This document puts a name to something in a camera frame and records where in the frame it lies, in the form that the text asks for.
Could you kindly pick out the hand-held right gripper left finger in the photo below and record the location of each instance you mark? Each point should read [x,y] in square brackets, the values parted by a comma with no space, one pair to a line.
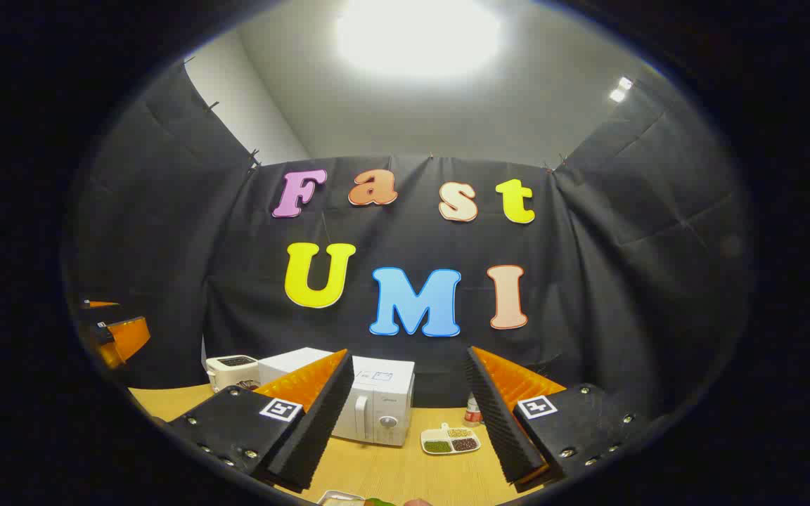
[320,429]

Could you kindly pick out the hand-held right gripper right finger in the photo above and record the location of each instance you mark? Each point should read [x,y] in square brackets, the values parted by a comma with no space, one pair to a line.
[500,422]

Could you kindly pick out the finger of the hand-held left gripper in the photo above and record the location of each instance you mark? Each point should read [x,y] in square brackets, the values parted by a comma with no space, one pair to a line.
[99,308]
[124,341]

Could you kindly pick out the white microwave oven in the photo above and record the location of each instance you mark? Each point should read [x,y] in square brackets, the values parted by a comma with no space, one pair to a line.
[384,393]

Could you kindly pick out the sandwich with lettuce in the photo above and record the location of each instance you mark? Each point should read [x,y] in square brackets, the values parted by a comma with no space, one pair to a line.
[377,502]

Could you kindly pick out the clear bottle with red label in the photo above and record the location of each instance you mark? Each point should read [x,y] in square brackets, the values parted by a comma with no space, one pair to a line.
[473,414]

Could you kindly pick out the white divided dish with beans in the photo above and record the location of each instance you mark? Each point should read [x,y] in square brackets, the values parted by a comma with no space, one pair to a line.
[440,445]

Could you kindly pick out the white rectangular plate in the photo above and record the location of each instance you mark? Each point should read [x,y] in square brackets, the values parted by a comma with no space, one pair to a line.
[335,495]

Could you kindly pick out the white toaster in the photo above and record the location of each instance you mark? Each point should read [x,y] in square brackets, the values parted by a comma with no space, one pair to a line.
[233,372]

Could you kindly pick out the black backdrop cloth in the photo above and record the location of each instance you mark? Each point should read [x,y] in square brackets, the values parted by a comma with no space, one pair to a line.
[588,246]

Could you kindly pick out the small ceiling light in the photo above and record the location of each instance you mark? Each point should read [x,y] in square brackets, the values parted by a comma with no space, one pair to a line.
[620,90]

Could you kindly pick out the large ceiling light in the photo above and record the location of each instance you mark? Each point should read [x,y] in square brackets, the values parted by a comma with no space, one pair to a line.
[419,35]

